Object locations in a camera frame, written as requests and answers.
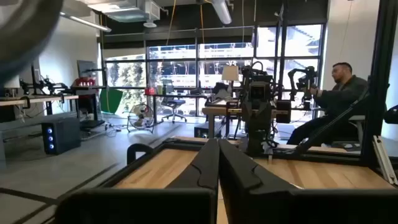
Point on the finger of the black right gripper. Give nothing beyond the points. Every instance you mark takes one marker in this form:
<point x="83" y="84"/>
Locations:
<point x="250" y="113"/>
<point x="265" y="113"/>

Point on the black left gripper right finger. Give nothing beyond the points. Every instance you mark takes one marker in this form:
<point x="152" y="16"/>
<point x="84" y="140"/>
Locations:
<point x="242" y="180"/>

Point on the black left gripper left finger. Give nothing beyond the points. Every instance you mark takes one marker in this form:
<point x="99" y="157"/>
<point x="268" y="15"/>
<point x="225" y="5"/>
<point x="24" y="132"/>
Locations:
<point x="199" y="174"/>

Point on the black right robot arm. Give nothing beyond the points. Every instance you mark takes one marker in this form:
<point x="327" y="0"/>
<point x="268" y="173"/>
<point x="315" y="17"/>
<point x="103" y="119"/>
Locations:
<point x="258" y="143"/>

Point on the black background robot arm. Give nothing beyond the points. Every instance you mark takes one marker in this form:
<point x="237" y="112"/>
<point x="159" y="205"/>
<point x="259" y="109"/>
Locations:
<point x="306" y="81"/>
<point x="46" y="85"/>

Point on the black box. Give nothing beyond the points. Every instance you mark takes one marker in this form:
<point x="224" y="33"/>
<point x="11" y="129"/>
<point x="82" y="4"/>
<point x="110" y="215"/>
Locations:
<point x="283" y="112"/>

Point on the wooden station table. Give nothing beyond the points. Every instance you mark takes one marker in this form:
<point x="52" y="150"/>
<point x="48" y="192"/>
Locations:
<point x="217" y="110"/>

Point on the black computer tower blue lights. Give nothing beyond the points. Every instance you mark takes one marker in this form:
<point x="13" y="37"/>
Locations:
<point x="65" y="133"/>
<point x="205" y="130"/>

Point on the beige shade table lamp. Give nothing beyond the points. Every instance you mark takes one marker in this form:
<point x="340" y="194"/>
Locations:
<point x="230" y="73"/>

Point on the long black desk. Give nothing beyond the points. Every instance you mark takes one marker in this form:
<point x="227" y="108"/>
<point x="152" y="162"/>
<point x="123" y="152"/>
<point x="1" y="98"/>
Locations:
<point x="186" y="95"/>

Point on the black office chair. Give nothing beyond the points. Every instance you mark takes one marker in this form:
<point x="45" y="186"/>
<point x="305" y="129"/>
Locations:
<point x="172" y="102"/>

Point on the person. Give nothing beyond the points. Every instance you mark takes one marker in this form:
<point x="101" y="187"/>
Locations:
<point x="342" y="96"/>

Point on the metal floor fan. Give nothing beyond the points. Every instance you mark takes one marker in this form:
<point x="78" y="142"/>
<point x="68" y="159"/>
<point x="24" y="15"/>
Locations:
<point x="141" y="116"/>

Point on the grey chair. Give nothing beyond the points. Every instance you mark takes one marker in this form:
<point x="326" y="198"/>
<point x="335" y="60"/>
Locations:
<point x="357" y="118"/>

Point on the small red box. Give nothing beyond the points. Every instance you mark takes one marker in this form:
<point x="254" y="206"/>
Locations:
<point x="150" y="91"/>

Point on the green panel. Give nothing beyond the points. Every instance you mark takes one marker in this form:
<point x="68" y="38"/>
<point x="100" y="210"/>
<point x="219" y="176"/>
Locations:
<point x="110" y="101"/>

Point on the silver aluminium extrusion piece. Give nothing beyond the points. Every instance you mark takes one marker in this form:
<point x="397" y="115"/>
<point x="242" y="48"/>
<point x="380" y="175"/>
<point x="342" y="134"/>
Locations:
<point x="385" y="161"/>

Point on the red storage bins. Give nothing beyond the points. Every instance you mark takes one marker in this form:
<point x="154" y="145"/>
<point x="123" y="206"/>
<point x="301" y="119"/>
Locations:
<point x="84" y="82"/>

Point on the grey monitor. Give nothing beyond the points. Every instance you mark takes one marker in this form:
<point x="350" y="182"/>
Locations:
<point x="87" y="68"/>

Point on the ceiling air unit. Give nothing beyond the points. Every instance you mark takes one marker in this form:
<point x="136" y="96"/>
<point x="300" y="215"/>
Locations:
<point x="133" y="12"/>

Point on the wooden workbench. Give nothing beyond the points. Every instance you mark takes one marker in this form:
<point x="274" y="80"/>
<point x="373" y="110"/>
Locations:
<point x="37" y="99"/>

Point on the ceiling light tube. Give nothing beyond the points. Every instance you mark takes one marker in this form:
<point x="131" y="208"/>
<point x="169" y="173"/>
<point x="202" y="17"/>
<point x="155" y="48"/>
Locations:
<point x="87" y="22"/>

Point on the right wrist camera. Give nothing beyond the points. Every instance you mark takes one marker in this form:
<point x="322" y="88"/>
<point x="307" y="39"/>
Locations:
<point x="259" y="91"/>

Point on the white ceiling duct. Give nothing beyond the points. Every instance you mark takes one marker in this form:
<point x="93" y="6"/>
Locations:
<point x="222" y="11"/>

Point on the black aluminium table frame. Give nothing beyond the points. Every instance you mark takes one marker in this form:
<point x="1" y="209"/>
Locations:
<point x="377" y="77"/>

